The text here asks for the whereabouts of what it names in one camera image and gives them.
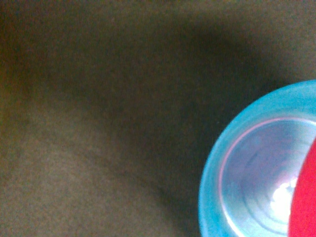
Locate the blue plastic bowl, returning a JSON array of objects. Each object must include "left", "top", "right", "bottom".
[{"left": 198, "top": 80, "right": 316, "bottom": 237}]

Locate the black tablecloth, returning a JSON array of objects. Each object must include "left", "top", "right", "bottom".
[{"left": 0, "top": 0, "right": 316, "bottom": 237}]

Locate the pink plastic bowl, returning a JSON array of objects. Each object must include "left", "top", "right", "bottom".
[{"left": 288, "top": 142, "right": 316, "bottom": 237}]

